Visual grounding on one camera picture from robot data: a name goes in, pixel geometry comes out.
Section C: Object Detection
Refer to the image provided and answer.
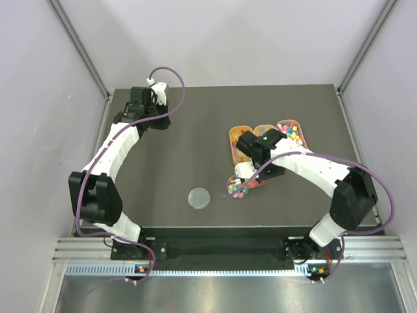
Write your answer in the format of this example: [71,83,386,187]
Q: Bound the orange tray yellow gummies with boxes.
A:
[229,125,253,165]

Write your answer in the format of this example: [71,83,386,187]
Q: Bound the pink tray colourful candies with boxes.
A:
[276,119,308,149]

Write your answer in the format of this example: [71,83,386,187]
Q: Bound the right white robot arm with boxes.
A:
[235,128,378,258]

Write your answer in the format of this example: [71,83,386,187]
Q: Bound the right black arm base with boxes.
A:
[282,233,341,263]

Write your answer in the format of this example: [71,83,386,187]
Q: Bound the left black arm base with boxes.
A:
[103,237,152,261]

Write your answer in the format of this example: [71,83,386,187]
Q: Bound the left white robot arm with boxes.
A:
[68,82,171,259]

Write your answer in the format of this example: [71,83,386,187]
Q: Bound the clear round jar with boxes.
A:
[227,175,251,199]

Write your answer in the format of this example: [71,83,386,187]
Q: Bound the black base crossbar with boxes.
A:
[149,237,285,260]

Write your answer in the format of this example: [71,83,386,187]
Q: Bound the clear round lid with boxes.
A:
[188,187,210,210]

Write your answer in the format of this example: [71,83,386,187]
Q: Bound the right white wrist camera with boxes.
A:
[235,162,257,183]

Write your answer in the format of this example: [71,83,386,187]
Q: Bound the aluminium front rail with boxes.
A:
[52,236,407,263]

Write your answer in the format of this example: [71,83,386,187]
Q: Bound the left aluminium frame post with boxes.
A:
[46,0,110,98]

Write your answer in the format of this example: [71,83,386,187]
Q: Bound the aluminium frame post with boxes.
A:
[336,0,398,95]
[46,0,110,98]

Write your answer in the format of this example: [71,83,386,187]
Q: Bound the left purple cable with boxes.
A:
[74,67,186,284]

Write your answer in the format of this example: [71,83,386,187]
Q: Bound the grey slotted cable duct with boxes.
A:
[65,263,330,277]

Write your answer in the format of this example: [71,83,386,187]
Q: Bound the right aluminium frame post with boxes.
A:
[336,0,398,95]

